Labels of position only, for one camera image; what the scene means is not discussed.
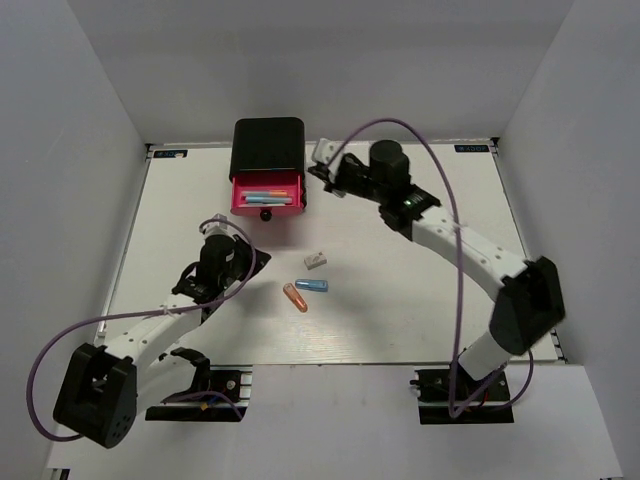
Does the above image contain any white staples box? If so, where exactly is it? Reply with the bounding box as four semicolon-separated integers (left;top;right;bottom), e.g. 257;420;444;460
303;251;328;270

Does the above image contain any blue cap highlighter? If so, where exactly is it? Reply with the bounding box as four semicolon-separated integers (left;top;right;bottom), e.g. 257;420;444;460
244;197;293;205

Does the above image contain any orange cap highlighter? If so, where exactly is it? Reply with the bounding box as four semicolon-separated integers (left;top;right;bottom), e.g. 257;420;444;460
241;190;289;198

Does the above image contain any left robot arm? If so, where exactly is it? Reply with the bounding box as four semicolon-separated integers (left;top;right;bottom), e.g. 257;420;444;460
53;233;271;448

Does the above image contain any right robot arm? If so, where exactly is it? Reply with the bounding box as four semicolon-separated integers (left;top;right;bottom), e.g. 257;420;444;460
308;139;566;399

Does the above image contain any orange correction tape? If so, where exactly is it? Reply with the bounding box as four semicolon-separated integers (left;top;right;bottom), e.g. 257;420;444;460
283;283;308;313

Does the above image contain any black drawer cabinet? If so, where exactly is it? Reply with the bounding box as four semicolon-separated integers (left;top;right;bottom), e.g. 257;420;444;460
229;117;307;206

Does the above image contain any blue correction tape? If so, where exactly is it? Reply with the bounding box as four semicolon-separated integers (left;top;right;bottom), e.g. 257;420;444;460
294;279;329;293

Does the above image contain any blue table corner sticker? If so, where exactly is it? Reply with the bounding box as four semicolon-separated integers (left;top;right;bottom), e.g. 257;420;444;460
454;144;490;153

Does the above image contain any left blue table sticker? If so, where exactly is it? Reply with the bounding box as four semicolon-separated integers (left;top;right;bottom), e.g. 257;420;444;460
153;149;188;159

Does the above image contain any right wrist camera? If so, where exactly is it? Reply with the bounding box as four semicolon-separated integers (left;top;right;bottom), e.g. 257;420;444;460
311;138;344;169

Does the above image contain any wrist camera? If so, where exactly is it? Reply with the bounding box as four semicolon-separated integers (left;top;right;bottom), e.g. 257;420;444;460
311;138;344;169
198;214;229;239

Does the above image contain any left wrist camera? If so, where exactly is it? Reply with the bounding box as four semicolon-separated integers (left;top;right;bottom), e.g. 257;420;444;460
198;214;229;239

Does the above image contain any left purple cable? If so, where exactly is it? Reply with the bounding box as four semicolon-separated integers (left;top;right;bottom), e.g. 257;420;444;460
27;219;259;444

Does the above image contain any purple cable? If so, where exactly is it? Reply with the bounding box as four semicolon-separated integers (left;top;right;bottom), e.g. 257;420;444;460
327;118;535;419
27;219;259;444

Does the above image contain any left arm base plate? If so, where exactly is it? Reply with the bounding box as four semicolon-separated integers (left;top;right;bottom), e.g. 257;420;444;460
144;366;253;423

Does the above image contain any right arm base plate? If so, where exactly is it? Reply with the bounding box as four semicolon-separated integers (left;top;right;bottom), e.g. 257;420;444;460
408;367;516;427

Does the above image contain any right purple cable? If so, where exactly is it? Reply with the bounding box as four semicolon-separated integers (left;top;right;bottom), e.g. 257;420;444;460
327;118;535;419

